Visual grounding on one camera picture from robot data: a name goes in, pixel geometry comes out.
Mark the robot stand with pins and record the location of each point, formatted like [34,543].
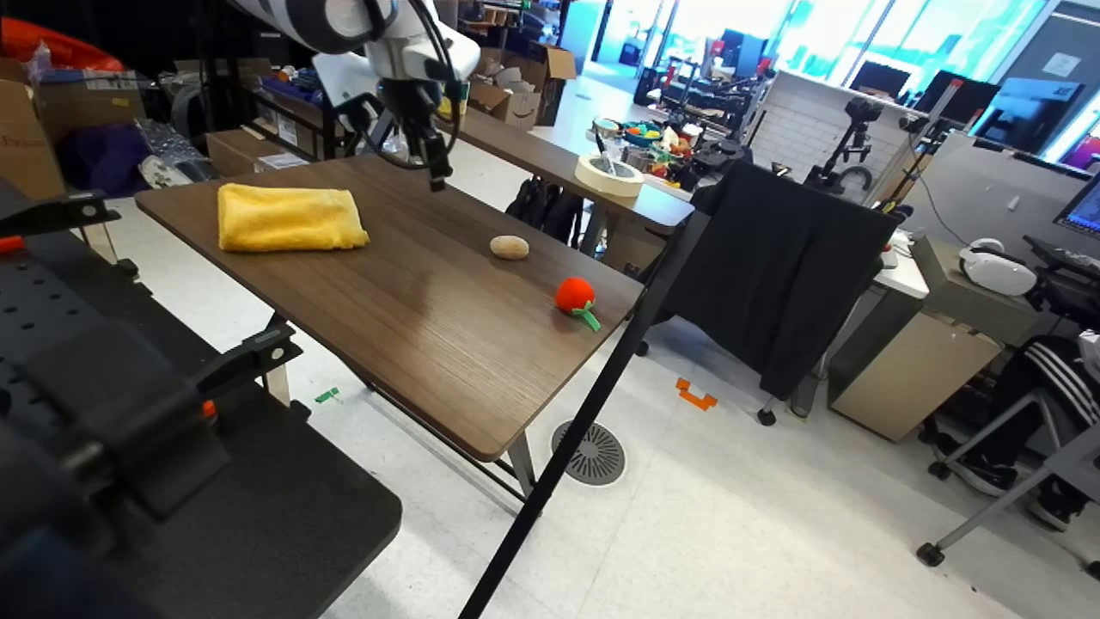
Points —
[129,481]

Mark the black clamp with orange tip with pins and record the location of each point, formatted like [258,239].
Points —
[60,213]
[249,352]

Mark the row of monitors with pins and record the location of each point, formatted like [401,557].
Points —
[1023,112]

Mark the stack of cardboard boxes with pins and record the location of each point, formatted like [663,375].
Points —
[520,86]

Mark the beige toy potato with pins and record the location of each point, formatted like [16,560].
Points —
[510,248]

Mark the grey table frame on casters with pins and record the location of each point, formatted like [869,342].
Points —
[1014,490]

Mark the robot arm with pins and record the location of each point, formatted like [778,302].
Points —
[412,47]

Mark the flat cardboard box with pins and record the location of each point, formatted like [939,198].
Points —
[249,150]

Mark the camera on tripod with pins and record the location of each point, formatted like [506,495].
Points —
[851,137]

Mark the green floor tape mark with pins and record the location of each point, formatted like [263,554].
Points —
[327,395]

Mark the white brick pattern partition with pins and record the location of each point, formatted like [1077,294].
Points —
[808,120]

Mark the orange floor tape mark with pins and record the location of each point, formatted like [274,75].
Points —
[694,397]

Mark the white headset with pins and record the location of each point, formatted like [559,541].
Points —
[997,268]

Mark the purple bag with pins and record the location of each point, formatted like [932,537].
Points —
[103,159]

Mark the large cardboard box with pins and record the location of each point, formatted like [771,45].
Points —
[26,142]

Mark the beige filing cabinet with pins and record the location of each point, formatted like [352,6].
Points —
[911,370]

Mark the red plush tomato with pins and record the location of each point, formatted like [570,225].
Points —
[574,294]

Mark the roll of masking tape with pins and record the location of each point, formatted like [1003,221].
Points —
[608,178]

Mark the person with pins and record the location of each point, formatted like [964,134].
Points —
[1044,387]

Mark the black backpack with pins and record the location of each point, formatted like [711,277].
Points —
[546,211]

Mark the folded yellow towel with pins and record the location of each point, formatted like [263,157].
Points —
[288,219]

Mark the chair draped with black cloth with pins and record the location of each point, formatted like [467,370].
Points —
[773,266]

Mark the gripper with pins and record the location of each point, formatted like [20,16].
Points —
[416,107]

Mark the monitor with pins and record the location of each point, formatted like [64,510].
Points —
[1084,208]

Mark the round floor vent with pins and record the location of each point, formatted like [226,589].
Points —
[597,456]

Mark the long brown side table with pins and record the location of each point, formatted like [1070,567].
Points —
[533,155]

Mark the heap of colourful toys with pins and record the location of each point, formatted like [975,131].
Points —
[653,146]

